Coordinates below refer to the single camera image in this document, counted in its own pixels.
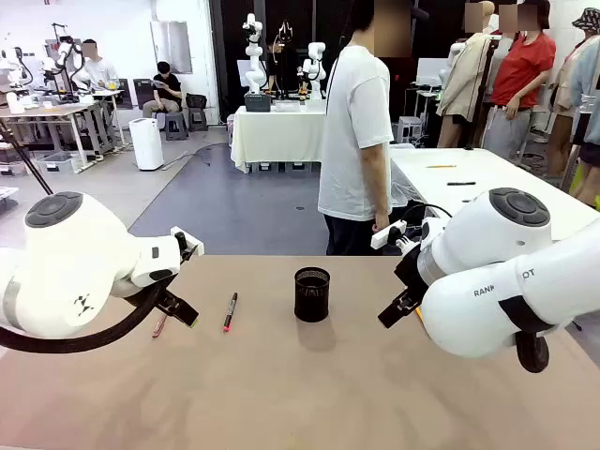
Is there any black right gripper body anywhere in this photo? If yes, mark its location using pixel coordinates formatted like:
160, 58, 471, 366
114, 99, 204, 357
392, 243, 426, 302

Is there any black marker with pink cap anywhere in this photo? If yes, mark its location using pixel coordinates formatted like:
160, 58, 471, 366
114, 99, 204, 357
222, 292, 239, 334

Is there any person's right forearm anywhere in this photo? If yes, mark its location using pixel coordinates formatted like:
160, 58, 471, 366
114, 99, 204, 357
360, 140, 393, 217

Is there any black mesh pen holder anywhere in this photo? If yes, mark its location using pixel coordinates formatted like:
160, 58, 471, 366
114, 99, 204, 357
293, 266, 331, 323

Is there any clear plastic bag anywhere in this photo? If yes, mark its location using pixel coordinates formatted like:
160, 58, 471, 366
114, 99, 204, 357
389, 148, 414, 210

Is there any person in white T-shirt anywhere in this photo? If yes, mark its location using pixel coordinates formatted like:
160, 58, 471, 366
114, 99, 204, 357
317, 0, 413, 257

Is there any white plastic stool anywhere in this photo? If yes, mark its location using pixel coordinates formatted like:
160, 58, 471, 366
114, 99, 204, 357
397, 115, 426, 142

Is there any white air purifier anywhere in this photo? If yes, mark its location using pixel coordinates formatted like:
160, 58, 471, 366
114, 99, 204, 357
128, 117, 165, 172

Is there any grey plastic stool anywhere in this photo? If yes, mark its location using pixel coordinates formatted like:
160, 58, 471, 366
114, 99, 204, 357
164, 112, 189, 142

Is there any dark plastic stool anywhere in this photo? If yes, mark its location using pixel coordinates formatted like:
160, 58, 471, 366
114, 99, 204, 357
187, 107, 210, 132

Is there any table with white cloth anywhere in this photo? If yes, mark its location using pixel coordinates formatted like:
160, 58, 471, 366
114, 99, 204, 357
230, 105, 329, 174

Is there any grey storage bin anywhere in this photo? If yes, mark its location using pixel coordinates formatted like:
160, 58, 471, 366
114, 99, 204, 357
35, 150, 80, 173

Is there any black tripod leg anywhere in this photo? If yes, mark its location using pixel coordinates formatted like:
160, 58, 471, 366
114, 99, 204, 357
0, 119, 55, 196

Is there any black equipment box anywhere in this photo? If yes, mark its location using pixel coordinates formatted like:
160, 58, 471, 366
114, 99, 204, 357
244, 92, 272, 113

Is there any seated person in black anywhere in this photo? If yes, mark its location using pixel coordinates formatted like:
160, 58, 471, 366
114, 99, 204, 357
142, 60, 184, 118

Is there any grey workshop desk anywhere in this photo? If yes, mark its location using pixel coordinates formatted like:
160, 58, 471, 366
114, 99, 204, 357
0, 88, 127, 173

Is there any background person in white shirt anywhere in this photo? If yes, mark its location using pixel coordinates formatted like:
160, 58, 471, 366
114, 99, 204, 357
74, 39, 121, 93

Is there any small white background robot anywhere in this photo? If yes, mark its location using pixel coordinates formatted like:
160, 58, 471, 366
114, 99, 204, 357
0, 45, 35, 90

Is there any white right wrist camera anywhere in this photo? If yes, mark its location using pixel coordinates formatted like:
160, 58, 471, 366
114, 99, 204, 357
369, 218, 407, 250

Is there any thin black camera cable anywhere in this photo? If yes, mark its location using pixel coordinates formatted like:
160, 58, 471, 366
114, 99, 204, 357
400, 202, 454, 227

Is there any black corrugated cable hose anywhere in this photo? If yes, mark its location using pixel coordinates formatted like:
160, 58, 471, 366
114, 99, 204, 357
0, 280, 165, 353

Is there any white robot with black cables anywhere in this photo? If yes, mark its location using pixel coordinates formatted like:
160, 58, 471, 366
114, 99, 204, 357
44, 22, 95, 102

